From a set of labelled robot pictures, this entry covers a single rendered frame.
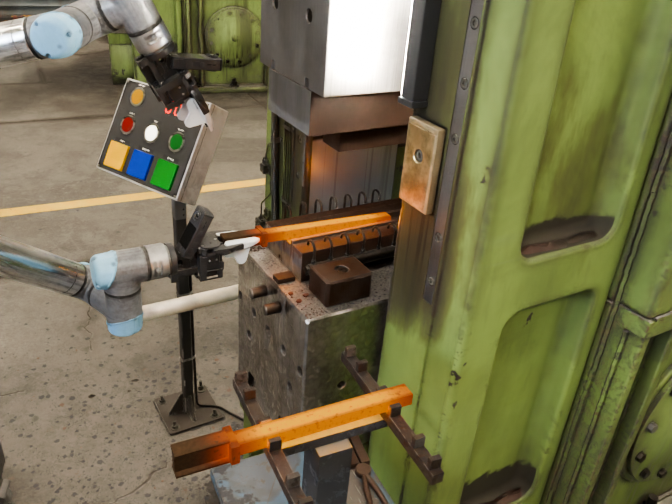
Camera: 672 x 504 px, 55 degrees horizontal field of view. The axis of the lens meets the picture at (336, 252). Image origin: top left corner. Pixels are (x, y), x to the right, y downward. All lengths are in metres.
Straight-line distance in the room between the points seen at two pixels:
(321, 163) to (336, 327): 0.49
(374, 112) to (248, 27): 4.90
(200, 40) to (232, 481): 5.23
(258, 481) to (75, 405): 1.41
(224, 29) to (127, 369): 4.09
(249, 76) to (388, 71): 5.10
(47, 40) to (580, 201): 1.06
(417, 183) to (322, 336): 0.41
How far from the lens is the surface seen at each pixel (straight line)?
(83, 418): 2.57
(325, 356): 1.48
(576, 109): 1.31
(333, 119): 1.38
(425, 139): 1.23
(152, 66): 1.42
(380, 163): 1.84
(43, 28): 1.27
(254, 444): 1.02
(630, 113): 1.42
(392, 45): 1.35
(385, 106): 1.45
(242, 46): 6.30
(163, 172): 1.85
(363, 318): 1.47
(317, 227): 1.55
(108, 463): 2.40
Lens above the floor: 1.71
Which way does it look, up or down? 29 degrees down
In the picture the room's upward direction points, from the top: 5 degrees clockwise
